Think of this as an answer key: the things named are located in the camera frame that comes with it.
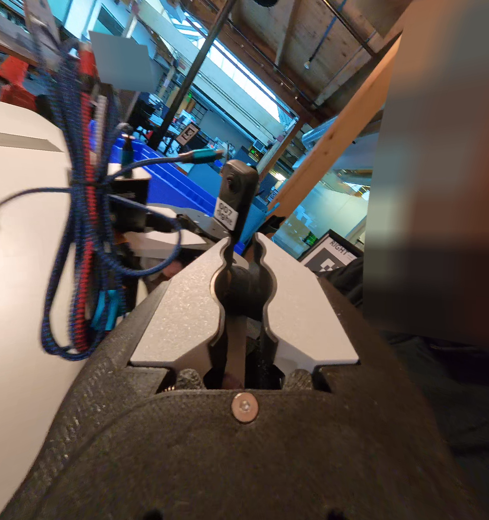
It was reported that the blue plastic storage bin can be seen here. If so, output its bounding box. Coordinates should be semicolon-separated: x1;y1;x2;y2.
108;138;245;254

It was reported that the red plastic object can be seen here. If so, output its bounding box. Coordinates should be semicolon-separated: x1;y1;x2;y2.
0;55;38;111

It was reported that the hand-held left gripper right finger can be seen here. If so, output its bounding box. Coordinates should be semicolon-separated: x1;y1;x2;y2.
253;233;360;378

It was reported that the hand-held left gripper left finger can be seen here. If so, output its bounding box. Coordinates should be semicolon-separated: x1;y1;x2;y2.
129;237;234;387

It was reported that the person's right forearm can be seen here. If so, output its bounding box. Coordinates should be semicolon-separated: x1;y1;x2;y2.
324;256;365;306

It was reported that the black white marker sign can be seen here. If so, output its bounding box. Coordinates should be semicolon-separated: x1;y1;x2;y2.
175;123;200;147

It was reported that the black framed sign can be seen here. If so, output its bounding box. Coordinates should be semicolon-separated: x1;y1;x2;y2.
298;229;364;278

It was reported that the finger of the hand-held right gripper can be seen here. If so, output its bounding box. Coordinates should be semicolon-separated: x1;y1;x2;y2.
132;232;211;259
145;204;181;223

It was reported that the wooden ceiling post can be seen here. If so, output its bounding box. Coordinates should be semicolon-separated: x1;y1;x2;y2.
265;34;404;222

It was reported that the blue braided multi-plug usb cable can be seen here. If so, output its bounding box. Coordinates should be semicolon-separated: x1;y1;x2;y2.
0;0;226;362

